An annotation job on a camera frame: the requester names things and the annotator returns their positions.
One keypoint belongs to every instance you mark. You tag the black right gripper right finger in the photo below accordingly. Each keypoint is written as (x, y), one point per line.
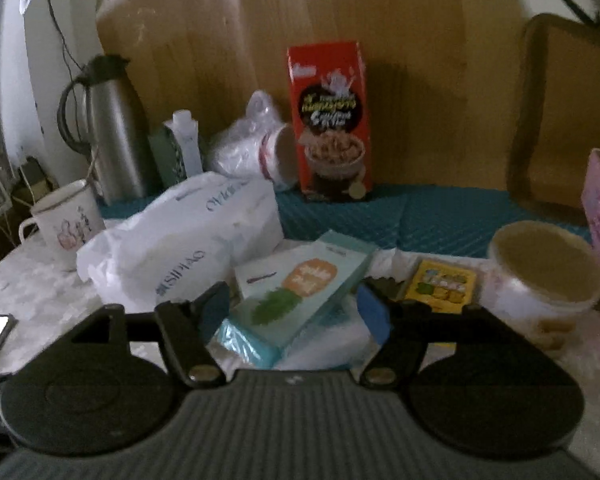
(401, 331)

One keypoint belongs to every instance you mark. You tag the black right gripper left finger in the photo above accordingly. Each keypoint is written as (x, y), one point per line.
(186, 328)

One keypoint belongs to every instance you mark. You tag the blue tissue pack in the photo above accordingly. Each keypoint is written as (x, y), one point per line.
(338, 340)

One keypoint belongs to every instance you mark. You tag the teal tissue box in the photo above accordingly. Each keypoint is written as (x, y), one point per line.
(284, 292)

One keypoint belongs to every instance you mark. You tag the yellow small card box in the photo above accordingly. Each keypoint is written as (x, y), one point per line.
(441, 286)

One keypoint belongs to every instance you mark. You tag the teal quilted mat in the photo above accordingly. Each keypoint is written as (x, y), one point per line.
(456, 221)

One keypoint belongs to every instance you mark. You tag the large printed ceramic mug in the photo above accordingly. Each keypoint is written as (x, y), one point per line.
(542, 279)

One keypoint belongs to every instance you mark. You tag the white enamel mug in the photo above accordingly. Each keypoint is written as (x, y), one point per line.
(67, 218)

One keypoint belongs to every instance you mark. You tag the red cereal box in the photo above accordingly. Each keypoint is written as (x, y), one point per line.
(331, 120)

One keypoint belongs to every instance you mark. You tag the clear plastic bag cups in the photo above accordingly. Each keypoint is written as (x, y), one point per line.
(259, 145)

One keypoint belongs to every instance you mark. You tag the white small bottle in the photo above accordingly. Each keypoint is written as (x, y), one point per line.
(185, 131)

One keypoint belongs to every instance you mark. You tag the steel thermos jug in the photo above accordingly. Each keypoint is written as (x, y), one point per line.
(117, 131)

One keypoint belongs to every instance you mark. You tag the large brown cardboard board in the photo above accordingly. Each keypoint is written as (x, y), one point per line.
(437, 76)

